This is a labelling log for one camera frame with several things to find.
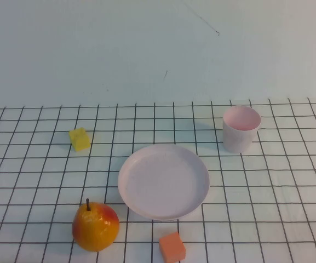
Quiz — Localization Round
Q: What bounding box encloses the red-yellow apple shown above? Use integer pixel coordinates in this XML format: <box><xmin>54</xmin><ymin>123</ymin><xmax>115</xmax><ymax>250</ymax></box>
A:
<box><xmin>72</xmin><ymin>198</ymin><xmax>120</xmax><ymax>253</ymax></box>

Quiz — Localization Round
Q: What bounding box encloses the yellow foam cube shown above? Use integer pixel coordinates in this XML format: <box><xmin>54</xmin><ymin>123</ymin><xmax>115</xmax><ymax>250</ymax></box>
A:
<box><xmin>68</xmin><ymin>127</ymin><xmax>90</xmax><ymax>152</ymax></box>

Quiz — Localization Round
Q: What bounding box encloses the white black grid mat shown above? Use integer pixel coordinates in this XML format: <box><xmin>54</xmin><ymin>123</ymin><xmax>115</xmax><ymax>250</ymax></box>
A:
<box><xmin>0</xmin><ymin>97</ymin><xmax>316</xmax><ymax>263</ymax></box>

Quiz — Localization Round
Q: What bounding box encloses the orange foam cube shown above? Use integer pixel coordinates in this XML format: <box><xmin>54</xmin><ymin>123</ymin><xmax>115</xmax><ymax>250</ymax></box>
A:
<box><xmin>158</xmin><ymin>231</ymin><xmax>187</xmax><ymax>263</ymax></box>

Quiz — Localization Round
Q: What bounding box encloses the pink plastic cup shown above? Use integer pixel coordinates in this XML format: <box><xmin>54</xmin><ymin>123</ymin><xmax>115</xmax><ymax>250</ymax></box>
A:
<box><xmin>222</xmin><ymin>105</ymin><xmax>262</xmax><ymax>154</ymax></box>

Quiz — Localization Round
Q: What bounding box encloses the pink round plate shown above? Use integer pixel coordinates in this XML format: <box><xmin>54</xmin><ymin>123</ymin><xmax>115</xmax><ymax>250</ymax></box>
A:
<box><xmin>117</xmin><ymin>144</ymin><xmax>211</xmax><ymax>221</ymax></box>

